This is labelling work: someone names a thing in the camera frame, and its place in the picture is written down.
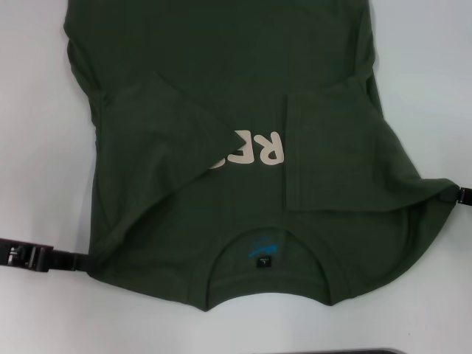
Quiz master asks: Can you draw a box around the dark rounded base edge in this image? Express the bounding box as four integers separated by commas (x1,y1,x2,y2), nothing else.
344,347,403,354

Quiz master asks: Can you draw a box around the dark green FREE t-shirt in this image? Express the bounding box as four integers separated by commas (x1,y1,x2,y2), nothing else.
63,0,458,313

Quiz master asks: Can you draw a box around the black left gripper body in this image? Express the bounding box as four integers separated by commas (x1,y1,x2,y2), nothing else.
0,237,51,274

